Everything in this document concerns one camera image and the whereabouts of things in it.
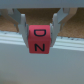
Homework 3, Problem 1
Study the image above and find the pink block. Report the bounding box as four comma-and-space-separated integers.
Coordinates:
27, 24, 53, 55

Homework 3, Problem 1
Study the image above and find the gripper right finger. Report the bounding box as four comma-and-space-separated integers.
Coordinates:
48, 7, 79, 43

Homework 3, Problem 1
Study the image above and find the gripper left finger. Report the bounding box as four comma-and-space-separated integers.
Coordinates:
0, 8, 31, 47

